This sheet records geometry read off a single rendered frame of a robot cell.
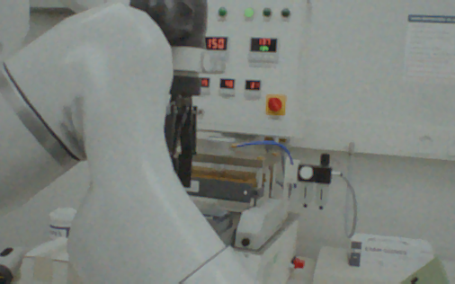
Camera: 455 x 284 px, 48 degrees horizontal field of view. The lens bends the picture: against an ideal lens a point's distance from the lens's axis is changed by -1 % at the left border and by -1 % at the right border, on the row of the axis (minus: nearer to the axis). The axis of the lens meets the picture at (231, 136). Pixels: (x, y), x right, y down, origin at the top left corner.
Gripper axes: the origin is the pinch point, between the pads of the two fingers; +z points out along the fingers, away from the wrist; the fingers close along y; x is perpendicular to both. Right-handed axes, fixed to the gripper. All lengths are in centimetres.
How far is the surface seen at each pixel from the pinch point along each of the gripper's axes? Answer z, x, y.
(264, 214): 7.8, 16.3, -11.0
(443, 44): -39, 56, -74
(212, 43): -32, -7, -38
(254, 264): 17.2, 16.3, -4.9
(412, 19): -46, 46, -74
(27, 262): 25.3, -38.7, -5.0
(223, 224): 8.8, 10.0, -1.5
